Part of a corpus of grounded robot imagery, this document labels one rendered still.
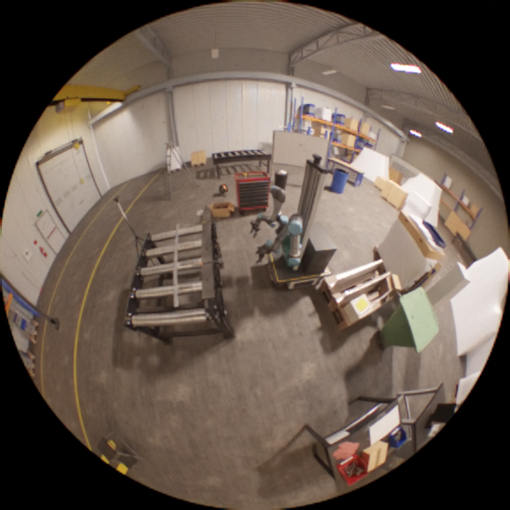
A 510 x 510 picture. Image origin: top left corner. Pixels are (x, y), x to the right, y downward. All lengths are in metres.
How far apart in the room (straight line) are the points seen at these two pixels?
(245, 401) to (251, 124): 12.04
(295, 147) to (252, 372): 5.74
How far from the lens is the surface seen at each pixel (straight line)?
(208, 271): 1.17
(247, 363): 2.09
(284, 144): 5.46
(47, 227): 10.21
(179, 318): 1.37
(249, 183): 3.36
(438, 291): 3.35
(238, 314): 2.21
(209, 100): 11.26
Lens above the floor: 2.09
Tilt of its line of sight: 49 degrees down
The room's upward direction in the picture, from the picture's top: 1 degrees clockwise
